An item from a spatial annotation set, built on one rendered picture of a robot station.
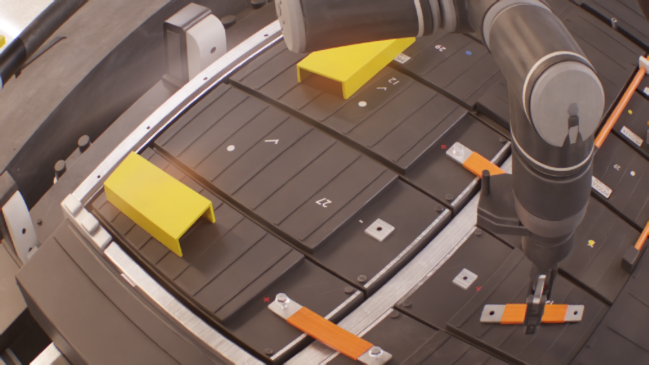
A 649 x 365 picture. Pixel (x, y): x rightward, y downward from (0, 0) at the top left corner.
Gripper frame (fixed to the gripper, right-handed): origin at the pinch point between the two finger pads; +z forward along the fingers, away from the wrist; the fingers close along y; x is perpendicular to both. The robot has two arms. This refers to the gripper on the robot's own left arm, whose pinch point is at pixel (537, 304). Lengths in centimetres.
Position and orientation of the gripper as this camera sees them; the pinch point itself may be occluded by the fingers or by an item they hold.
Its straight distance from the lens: 123.0
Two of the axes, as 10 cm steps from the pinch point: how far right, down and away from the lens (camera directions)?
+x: -9.6, -1.2, 2.4
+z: 0.8, 7.1, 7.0
